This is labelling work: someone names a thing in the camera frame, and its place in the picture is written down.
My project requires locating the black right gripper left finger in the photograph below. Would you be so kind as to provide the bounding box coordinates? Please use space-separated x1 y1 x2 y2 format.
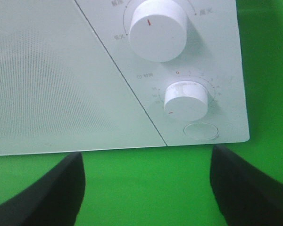
0 152 85 226

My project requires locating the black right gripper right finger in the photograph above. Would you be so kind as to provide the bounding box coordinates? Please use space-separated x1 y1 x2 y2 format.
210 145 283 226

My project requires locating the round door release button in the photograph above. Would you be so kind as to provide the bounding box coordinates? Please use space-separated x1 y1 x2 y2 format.
183 122 219 140

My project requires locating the white microwave door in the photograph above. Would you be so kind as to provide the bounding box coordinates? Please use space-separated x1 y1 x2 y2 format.
0 0 166 155

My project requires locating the white microwave knob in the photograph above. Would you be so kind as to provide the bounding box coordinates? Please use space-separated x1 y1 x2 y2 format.
129 0 187 62
164 81 208 121

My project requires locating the green table mat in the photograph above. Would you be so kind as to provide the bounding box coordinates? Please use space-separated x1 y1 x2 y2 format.
0 0 283 226

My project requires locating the white microwave oven body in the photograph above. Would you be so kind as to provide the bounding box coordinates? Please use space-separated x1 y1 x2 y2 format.
77 0 250 146

